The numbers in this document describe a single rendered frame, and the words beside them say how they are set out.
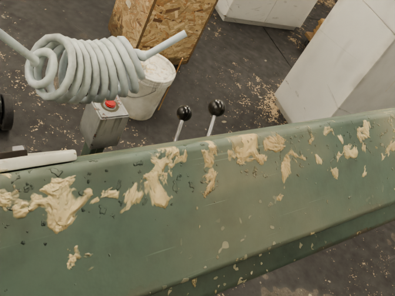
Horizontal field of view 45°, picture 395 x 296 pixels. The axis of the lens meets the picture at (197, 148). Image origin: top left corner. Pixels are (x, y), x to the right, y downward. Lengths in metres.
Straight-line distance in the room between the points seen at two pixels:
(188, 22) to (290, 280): 1.82
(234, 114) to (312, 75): 0.64
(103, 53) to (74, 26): 3.33
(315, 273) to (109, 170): 2.79
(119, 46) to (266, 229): 0.22
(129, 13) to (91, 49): 2.97
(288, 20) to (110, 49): 4.64
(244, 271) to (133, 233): 0.37
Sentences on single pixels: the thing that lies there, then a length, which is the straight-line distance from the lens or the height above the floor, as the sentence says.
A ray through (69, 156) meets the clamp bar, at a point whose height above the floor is 1.87.
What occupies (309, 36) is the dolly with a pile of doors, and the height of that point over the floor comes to 0.13.
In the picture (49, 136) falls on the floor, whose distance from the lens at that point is 2.91.
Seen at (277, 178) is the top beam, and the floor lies 1.85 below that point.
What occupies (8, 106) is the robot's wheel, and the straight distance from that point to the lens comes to 2.76.
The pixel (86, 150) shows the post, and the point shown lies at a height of 0.68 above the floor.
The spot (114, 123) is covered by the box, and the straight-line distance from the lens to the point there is 1.79.
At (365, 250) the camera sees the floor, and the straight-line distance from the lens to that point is 3.46.
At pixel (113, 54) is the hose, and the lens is 0.48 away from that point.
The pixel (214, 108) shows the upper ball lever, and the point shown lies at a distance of 1.02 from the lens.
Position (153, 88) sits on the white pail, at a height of 0.30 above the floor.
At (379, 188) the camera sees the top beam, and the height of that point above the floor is 1.83.
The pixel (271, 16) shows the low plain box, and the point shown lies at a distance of 4.93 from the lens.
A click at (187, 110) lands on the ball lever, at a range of 1.11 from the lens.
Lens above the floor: 2.11
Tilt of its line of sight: 41 degrees down
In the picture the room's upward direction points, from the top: 31 degrees clockwise
